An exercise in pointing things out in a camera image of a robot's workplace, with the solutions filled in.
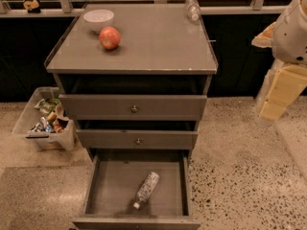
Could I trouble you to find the blue silver snack packet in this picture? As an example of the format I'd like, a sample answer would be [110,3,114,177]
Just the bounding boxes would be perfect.
[30,117,54,133]

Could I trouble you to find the green snack bag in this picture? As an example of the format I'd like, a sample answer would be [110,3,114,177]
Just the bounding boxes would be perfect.
[35,98,60,114]

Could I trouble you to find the grey drawer cabinet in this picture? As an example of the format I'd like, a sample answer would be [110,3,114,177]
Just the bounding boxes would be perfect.
[43,2,220,160]

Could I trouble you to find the clear plastic bin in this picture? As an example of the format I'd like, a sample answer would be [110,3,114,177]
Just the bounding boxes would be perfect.
[12,87,75,150]

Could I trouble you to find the yellow black object on ledge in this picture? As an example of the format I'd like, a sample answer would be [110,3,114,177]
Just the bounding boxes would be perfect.
[23,0,40,13]

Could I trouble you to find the red apple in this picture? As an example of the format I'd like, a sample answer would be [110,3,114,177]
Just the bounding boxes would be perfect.
[99,27,121,50]

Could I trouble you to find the clear plastic bottle blue label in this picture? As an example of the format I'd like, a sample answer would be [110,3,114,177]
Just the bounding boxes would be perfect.
[133,172,160,210]

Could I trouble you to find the grey top drawer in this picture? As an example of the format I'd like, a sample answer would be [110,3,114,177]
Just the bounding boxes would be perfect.
[59,94,207,121]

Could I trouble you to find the clear plastic bottle on counter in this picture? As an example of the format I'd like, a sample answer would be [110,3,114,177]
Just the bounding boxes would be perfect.
[185,0,201,22]

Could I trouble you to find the metal window railing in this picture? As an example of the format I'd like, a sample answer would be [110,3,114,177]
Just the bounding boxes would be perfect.
[0,0,307,19]

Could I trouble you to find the grey open bottom drawer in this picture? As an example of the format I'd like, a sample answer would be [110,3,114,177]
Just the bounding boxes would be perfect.
[73,149,200,230]

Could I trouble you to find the brown snack packet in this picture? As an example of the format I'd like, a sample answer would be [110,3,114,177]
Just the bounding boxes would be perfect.
[52,118,68,133]

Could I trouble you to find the grey middle drawer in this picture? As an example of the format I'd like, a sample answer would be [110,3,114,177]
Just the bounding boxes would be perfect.
[77,129,198,150]

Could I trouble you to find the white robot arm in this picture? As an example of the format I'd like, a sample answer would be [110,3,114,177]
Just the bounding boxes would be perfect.
[251,0,307,121]

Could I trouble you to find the white bowl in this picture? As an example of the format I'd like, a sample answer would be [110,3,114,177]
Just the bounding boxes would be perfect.
[83,10,114,34]

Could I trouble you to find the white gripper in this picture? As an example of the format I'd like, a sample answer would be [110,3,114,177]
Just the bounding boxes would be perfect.
[251,0,307,121]

